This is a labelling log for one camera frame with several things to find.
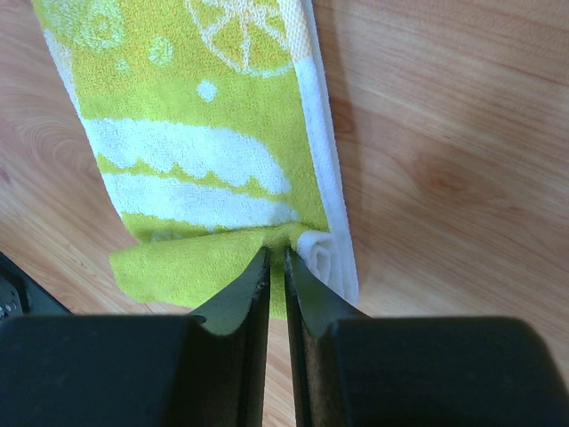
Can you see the yellow green patterned towel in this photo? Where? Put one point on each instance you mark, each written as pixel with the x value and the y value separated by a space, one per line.
pixel 211 127

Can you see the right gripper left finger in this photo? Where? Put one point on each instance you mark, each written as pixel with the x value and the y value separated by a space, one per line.
pixel 205 368

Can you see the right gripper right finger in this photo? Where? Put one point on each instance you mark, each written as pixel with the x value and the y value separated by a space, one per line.
pixel 350 369

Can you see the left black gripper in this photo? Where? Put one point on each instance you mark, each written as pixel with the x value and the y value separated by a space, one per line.
pixel 21 295

